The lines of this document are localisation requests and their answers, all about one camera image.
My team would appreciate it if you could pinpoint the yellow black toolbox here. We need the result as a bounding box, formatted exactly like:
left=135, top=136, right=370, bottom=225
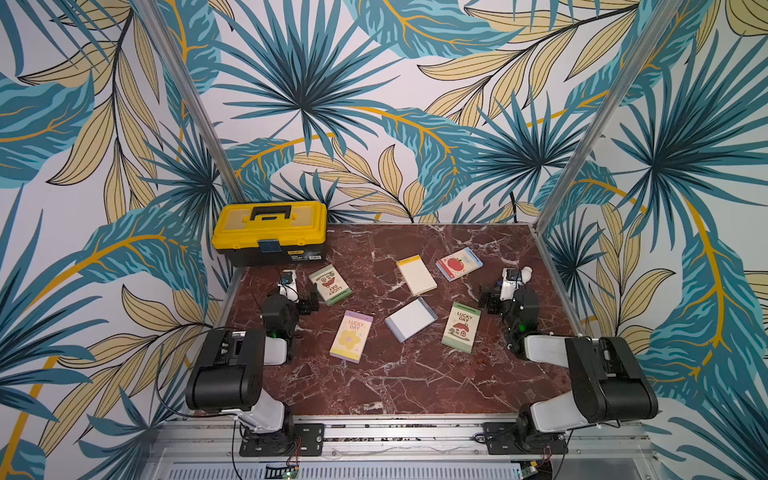
left=212, top=201, right=328, bottom=267

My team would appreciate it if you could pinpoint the green house lucky day pad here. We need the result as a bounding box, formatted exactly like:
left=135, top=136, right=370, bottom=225
left=441, top=302, right=481, bottom=354

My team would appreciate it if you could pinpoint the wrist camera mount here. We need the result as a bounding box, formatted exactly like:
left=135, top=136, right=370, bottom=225
left=500, top=266, right=533, bottom=301
left=278, top=270, right=299, bottom=303

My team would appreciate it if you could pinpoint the yellow top memo pad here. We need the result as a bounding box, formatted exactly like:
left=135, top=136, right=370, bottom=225
left=396, top=255, right=437, bottom=296

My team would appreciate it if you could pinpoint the purple flower lucky day pad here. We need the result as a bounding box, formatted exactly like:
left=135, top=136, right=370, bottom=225
left=329, top=310, right=373, bottom=363

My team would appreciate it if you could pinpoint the blue lined memo pad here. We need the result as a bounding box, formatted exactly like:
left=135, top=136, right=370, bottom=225
left=385, top=297, right=437, bottom=343

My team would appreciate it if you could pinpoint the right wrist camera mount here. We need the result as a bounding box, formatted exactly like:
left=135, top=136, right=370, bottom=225
left=500, top=266, right=533, bottom=301

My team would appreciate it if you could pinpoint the green red lucky memo pad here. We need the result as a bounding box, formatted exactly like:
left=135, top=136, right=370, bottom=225
left=309, top=265, right=352, bottom=306

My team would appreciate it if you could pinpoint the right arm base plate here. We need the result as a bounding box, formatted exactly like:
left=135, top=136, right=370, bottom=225
left=476, top=422, right=568, bottom=456

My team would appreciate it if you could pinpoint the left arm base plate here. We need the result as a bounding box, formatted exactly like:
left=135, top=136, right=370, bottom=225
left=238, top=423, right=325, bottom=458

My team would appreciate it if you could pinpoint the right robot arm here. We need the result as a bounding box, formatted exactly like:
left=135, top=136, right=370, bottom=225
left=475, top=285, right=659, bottom=455

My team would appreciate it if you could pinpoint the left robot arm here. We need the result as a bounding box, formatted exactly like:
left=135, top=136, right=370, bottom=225
left=185, top=288, right=325, bottom=458

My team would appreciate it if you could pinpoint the aluminium front rail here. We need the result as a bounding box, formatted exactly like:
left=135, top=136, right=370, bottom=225
left=139, top=414, right=665, bottom=479

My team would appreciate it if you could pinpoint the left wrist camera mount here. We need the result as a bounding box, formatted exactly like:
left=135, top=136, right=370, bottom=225
left=278, top=270, right=299, bottom=303

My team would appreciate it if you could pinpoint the red apple memo pad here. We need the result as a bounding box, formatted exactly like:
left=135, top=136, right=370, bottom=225
left=436, top=247, right=483, bottom=282

